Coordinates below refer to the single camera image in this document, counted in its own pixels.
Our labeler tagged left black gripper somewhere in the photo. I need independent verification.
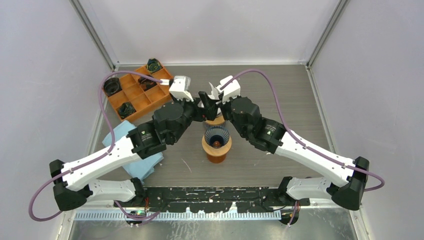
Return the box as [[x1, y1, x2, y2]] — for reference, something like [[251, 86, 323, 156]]
[[170, 92, 218, 144]]

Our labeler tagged wooden dripper ring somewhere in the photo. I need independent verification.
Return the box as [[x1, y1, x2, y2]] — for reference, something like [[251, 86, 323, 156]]
[[203, 114, 228, 127], [201, 137, 233, 158]]

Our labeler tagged blue glass dripper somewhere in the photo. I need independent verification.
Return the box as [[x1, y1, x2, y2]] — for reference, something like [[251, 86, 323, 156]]
[[204, 125, 230, 149]]

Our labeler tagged amber glass carafe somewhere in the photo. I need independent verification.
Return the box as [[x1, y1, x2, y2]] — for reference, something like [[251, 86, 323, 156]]
[[206, 154, 227, 164]]

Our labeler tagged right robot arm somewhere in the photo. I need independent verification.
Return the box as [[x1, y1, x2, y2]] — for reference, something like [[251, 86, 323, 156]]
[[218, 97, 370, 211]]

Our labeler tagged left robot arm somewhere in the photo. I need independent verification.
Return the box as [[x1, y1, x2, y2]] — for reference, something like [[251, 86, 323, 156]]
[[49, 91, 222, 212]]

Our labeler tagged dark patterned cup in tray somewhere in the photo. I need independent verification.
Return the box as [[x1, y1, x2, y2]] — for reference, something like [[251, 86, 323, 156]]
[[145, 58, 163, 74]]

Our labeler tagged orange wooden compartment tray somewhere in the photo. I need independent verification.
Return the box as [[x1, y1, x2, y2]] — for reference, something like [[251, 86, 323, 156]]
[[100, 73, 171, 122]]

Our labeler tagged small black cup in tray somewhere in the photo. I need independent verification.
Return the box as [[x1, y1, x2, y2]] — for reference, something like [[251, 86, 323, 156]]
[[117, 102, 136, 120]]

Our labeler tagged light blue cloth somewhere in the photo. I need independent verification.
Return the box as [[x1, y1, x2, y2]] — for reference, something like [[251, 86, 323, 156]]
[[100, 120, 164, 183]]

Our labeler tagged black cup beside tray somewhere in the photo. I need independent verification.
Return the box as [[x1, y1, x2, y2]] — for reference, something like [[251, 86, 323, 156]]
[[103, 77, 122, 97]]

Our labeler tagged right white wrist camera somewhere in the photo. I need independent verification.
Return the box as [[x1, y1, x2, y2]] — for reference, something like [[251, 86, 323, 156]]
[[216, 75, 241, 104]]

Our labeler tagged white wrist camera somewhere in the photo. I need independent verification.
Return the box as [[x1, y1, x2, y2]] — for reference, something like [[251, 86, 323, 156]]
[[216, 75, 241, 104], [160, 75, 194, 102]]

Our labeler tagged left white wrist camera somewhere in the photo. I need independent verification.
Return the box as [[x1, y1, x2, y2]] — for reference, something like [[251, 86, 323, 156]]
[[160, 75, 194, 102]]

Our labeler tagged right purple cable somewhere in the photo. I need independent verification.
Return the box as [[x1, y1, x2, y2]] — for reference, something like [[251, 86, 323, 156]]
[[220, 68, 386, 226]]

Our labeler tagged purple cable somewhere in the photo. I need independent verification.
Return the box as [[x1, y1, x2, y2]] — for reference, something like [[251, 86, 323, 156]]
[[220, 68, 386, 226], [28, 70, 173, 223]]

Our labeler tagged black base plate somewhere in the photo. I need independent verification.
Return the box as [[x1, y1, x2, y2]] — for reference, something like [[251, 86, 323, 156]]
[[114, 186, 311, 226]]

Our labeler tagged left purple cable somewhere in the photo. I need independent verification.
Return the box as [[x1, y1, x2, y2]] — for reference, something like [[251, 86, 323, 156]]
[[28, 70, 173, 223]]

